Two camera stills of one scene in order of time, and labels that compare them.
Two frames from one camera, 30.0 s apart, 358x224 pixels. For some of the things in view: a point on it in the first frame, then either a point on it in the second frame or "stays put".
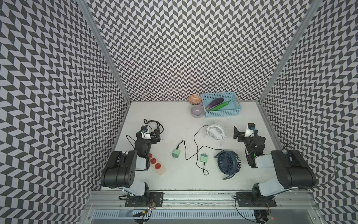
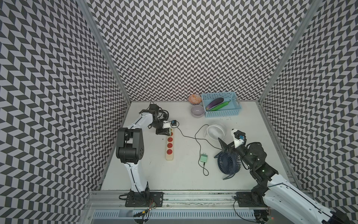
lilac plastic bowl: (197, 111) stays put
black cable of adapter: (195, 153) → (210, 142)
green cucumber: (222, 106) stays put
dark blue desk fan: (229, 163) stays put
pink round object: (194, 99) stays put
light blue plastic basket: (222, 103) stays put
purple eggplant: (214, 102) stays put
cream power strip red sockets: (157, 166) → (169, 146)
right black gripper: (236, 133) → (230, 146)
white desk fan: (216, 131) stays put
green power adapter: (203, 157) stays put
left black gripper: (153, 138) → (162, 131)
